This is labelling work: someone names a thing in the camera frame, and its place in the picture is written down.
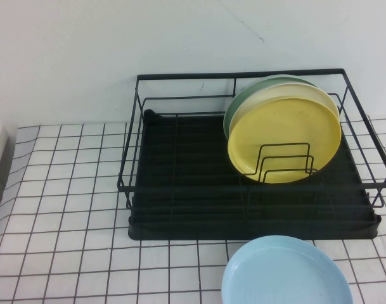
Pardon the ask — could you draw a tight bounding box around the white grid tablecloth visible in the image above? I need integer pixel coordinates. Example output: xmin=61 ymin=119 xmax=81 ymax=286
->
xmin=0 ymin=114 xmax=386 ymax=304

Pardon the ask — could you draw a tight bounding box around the black plastic drip tray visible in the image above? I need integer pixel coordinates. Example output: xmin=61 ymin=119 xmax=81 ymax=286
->
xmin=127 ymin=109 xmax=382 ymax=241

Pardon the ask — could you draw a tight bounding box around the cream plastic plate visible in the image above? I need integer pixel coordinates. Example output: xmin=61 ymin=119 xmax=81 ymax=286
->
xmin=228 ymin=82 xmax=339 ymax=140

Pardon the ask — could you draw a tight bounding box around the green plastic plate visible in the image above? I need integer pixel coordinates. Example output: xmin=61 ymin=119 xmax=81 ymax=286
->
xmin=223 ymin=74 xmax=319 ymax=141

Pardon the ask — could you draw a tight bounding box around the black wire dish rack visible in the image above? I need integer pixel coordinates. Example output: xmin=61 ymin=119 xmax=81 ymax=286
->
xmin=116 ymin=68 xmax=386 ymax=210

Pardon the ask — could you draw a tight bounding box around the light blue plastic plate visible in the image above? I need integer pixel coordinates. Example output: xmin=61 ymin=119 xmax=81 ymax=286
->
xmin=221 ymin=234 xmax=354 ymax=304

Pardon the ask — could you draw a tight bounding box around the yellow plastic plate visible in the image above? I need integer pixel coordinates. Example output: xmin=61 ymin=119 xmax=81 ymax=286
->
xmin=226 ymin=97 xmax=342 ymax=185

